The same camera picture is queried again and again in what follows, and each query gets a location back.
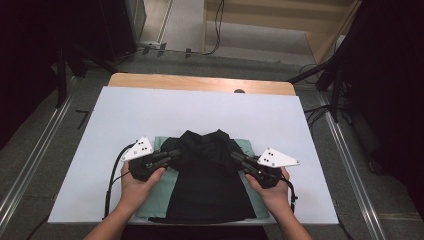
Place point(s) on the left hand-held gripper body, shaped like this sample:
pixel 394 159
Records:
pixel 140 150

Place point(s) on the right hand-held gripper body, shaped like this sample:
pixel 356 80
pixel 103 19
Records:
pixel 275 159

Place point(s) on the black and green T-shirt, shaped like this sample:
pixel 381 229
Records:
pixel 206 186

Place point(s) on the person's right hand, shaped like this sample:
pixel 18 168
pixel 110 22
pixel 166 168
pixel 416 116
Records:
pixel 276 198

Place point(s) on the person's left hand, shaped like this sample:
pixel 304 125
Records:
pixel 136 193

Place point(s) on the white board mat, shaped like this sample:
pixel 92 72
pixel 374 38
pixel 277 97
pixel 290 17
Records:
pixel 113 116

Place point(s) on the dark round table grommet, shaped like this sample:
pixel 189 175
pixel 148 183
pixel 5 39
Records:
pixel 239 91

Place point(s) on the person's dark clothing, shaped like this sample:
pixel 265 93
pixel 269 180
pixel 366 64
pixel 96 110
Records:
pixel 200 233

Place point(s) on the black tripod stand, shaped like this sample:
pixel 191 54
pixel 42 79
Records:
pixel 336 96
pixel 61 76

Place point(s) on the small black floor fixture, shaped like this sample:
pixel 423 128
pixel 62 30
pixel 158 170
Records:
pixel 161 50
pixel 188 52
pixel 146 50

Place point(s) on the black cabinet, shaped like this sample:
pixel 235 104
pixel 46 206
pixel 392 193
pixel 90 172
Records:
pixel 116 26

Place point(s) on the wooden shelf unit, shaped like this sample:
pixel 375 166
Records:
pixel 266 20

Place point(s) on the dark curtain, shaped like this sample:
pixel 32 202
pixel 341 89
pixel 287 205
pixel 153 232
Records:
pixel 393 66
pixel 20 50

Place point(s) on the metal floor rail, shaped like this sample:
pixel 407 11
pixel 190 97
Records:
pixel 337 133
pixel 39 150

